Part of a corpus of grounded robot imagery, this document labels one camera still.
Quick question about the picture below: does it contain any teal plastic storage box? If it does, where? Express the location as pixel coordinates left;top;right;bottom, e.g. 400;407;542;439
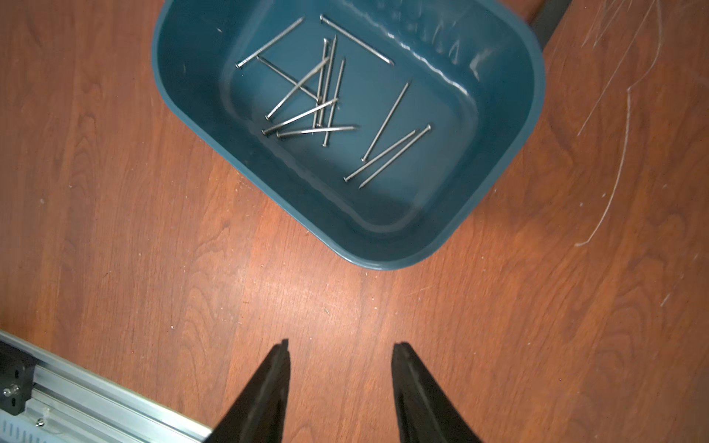
153;1;546;269

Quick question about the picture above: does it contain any hammer with black handle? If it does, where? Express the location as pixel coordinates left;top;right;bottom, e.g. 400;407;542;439
530;0;572;50

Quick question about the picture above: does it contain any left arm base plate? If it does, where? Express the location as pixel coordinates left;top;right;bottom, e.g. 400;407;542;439
0;343;38;415

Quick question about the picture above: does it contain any aluminium front rail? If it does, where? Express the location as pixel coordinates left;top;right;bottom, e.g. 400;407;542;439
1;332;212;442

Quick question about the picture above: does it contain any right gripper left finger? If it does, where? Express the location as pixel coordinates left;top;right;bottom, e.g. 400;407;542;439
205;339;291;442

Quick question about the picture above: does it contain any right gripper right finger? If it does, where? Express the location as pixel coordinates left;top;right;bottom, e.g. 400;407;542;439
391;343;481;443

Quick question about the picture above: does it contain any steel nail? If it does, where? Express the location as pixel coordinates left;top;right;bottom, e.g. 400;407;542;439
234;17;306;69
322;57;346;148
257;55;319;101
322;36;338;103
261;99;339;137
319;14;395;66
361;81;411;162
265;56;330;120
312;38;330;128
276;126;358;138
343;129;417;183

